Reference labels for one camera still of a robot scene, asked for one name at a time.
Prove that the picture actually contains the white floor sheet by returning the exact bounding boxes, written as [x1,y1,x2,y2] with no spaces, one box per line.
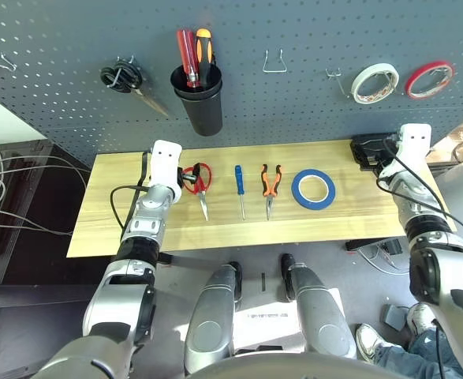
[233,287,345,344]

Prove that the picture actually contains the black tool case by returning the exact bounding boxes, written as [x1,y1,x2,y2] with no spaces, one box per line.
[349,133,400,171]

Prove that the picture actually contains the white tape roll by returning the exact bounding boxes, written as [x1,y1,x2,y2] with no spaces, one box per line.
[351,62,400,104]

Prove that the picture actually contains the grey robot torso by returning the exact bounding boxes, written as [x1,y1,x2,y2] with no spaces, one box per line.
[191,353,374,379]

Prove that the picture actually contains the grey foot pedal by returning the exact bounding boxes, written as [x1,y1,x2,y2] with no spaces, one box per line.
[379,303,409,331]

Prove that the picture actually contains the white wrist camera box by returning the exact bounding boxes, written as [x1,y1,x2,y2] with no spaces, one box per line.
[148,140,184,203]
[395,123,432,169]

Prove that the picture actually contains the orange black needle-nose pliers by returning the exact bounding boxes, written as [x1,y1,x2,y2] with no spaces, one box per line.
[260,163,282,221]

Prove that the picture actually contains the red handled snips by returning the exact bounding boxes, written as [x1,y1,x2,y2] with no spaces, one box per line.
[181,161,213,222]

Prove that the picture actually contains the black tool cup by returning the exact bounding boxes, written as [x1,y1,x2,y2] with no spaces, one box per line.
[170,62,224,137]

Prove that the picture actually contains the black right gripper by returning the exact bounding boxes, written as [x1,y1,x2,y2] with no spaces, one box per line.
[367,137,401,171]

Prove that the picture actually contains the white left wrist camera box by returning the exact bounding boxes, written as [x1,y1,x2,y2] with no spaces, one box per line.
[148,140,184,203]

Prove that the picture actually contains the grey pegboard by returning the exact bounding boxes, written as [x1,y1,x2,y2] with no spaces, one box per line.
[0,0,463,169]

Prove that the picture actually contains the white cable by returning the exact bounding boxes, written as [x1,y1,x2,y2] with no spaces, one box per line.
[0,144,92,216]
[0,205,74,238]

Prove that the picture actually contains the silver robot right leg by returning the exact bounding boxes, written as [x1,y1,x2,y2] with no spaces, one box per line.
[280,253,357,360]

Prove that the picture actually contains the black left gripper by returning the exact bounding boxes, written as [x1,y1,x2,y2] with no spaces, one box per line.
[180,165,199,186]

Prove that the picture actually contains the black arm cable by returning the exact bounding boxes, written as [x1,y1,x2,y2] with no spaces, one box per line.
[375,136,463,253]
[110,152,153,234]

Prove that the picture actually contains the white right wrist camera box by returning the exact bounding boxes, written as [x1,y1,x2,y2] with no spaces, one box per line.
[395,123,432,169]

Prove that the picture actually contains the silver robot left leg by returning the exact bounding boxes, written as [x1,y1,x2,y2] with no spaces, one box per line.
[184,260,243,374]

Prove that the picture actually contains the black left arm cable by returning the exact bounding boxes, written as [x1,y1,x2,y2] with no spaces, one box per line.
[110,152,153,234]

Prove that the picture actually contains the red tape roll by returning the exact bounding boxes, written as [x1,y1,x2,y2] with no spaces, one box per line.
[405,60,455,100]

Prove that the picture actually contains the blue tape roll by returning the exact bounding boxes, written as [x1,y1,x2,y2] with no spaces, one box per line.
[291,168,337,209]

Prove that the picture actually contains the silver robot leg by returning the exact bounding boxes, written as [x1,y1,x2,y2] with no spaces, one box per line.
[280,253,357,360]
[184,260,243,374]

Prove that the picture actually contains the white sneaker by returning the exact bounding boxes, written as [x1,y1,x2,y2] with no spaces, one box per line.
[406,302,437,336]
[355,323,398,362]

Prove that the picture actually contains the black side cabinet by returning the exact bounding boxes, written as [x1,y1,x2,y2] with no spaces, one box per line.
[0,137,94,285]

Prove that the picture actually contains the blue handled screwdriver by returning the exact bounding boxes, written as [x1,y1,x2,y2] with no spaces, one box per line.
[234,164,247,221]

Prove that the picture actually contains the silver wire pliers hook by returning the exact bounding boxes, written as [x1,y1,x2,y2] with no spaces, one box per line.
[262,48,288,74]

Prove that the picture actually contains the orange black handled screwdriver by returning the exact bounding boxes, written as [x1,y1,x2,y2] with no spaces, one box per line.
[195,28,215,90]

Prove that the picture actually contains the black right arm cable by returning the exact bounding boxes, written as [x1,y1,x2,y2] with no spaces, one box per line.
[375,136,463,253]

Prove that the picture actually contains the white table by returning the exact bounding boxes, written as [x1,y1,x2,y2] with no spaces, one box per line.
[428,153,463,253]

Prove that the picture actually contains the silver tape hook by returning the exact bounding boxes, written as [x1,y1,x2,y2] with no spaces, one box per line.
[325,67,353,99]

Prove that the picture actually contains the blue jeans leg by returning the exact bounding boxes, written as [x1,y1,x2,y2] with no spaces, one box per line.
[376,329,463,379]

